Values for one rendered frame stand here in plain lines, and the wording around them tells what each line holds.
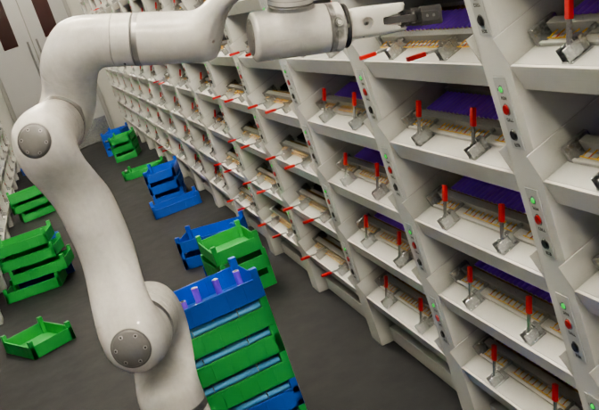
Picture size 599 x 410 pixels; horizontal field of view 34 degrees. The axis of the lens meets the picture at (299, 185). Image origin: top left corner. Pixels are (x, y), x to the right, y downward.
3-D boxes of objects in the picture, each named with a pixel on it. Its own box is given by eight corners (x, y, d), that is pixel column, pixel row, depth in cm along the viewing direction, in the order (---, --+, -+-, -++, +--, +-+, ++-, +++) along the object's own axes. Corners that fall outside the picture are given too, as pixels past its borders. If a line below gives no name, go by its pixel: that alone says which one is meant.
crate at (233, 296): (160, 343, 249) (149, 315, 247) (143, 325, 268) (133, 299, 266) (266, 295, 258) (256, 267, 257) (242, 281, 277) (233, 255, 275)
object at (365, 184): (409, 227, 237) (377, 183, 233) (335, 192, 295) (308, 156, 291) (472, 175, 239) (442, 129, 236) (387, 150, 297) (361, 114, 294)
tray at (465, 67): (497, 87, 162) (465, 40, 159) (374, 77, 220) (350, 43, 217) (587, 12, 164) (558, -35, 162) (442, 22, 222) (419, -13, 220)
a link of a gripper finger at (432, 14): (410, 8, 167) (447, 4, 168) (403, 8, 170) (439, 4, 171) (412, 27, 167) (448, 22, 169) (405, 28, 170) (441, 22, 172)
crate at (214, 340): (171, 372, 251) (160, 343, 249) (153, 352, 270) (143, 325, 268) (275, 323, 260) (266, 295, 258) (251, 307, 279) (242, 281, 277)
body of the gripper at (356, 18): (343, 3, 163) (406, -5, 166) (326, 5, 173) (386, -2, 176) (348, 48, 164) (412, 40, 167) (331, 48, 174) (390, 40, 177)
